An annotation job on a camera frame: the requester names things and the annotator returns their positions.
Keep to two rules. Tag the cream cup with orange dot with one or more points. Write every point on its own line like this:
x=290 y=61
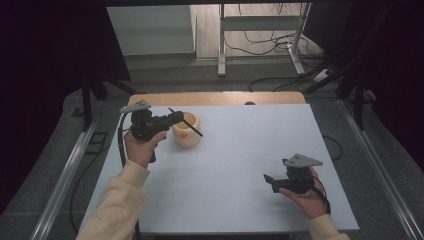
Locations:
x=186 y=140

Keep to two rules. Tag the black metal stand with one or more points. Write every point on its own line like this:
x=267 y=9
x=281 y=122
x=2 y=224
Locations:
x=87 y=106
x=358 y=103

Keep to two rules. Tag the black floor frame plate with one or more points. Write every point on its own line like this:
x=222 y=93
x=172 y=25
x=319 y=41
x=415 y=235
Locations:
x=96 y=142

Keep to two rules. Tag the white power strip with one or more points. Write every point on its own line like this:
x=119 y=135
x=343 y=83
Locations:
x=321 y=75

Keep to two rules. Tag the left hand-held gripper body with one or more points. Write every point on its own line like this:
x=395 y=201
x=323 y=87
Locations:
x=143 y=126

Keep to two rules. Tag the wooden table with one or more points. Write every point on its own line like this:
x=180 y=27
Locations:
x=216 y=99

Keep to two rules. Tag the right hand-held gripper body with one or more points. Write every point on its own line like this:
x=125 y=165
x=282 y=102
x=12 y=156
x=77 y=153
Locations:
x=298 y=183

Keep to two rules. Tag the dark curtain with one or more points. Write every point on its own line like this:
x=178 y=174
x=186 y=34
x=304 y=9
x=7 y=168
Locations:
x=400 y=83
x=40 y=83

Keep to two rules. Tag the white panel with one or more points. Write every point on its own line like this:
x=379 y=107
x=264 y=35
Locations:
x=150 y=30

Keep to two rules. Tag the white table cover sheet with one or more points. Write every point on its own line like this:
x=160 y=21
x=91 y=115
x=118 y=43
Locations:
x=233 y=200

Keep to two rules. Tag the white desk frame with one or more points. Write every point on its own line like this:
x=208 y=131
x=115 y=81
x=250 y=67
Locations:
x=260 y=23

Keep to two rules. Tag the person's right hand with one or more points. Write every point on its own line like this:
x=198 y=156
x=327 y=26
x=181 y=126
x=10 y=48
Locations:
x=310 y=203

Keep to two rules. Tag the black pen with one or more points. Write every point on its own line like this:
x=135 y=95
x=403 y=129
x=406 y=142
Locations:
x=195 y=130

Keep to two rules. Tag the person's left hand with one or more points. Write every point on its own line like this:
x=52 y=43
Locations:
x=141 y=151

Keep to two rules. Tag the metal floor rail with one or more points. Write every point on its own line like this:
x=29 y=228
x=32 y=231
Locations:
x=63 y=186
x=376 y=160

